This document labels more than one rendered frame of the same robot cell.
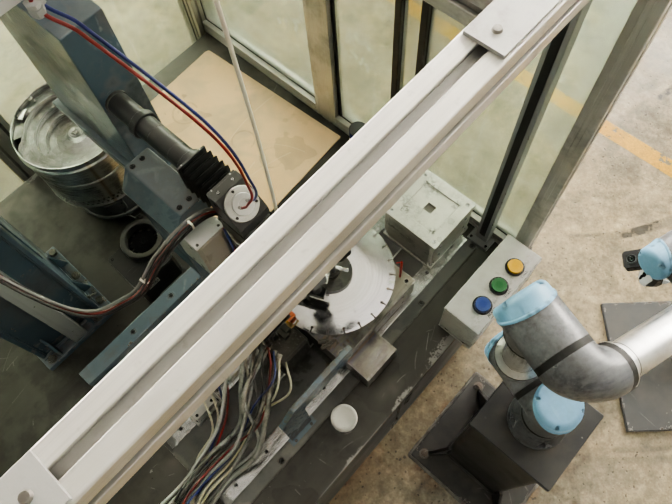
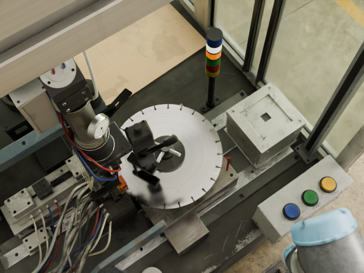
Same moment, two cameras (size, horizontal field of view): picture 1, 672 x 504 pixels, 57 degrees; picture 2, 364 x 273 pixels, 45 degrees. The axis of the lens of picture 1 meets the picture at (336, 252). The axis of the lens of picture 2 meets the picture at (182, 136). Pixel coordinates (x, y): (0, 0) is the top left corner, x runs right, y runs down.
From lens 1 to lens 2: 0.32 m
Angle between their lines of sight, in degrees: 4
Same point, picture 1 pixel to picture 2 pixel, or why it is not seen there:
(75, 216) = not seen: outside the picture
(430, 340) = (241, 229)
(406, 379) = (213, 258)
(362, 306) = (185, 189)
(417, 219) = (253, 124)
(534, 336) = (324, 264)
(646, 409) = not seen: outside the picture
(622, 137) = not seen: outside the picture
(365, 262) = (197, 151)
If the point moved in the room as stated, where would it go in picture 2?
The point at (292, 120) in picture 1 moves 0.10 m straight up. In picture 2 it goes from (173, 22) to (171, 5)
